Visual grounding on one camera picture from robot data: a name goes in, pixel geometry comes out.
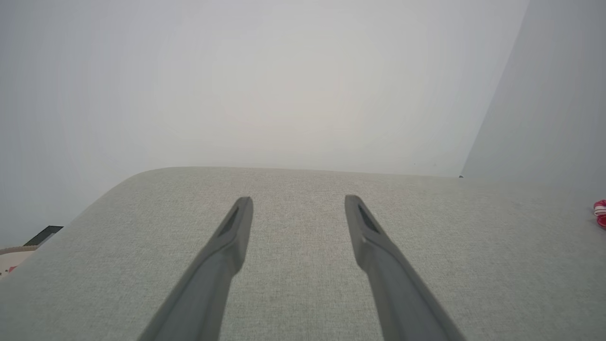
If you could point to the black flat panel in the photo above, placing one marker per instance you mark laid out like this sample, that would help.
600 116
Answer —
43 235

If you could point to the beige rimmed container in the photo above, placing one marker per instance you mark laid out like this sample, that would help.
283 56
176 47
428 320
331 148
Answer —
14 259

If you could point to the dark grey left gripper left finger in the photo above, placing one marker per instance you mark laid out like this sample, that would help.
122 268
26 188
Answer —
222 251

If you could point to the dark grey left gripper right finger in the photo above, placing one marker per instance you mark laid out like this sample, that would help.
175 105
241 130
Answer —
378 265

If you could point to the red and white basketball jersey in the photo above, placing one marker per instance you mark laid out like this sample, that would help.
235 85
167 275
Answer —
601 213

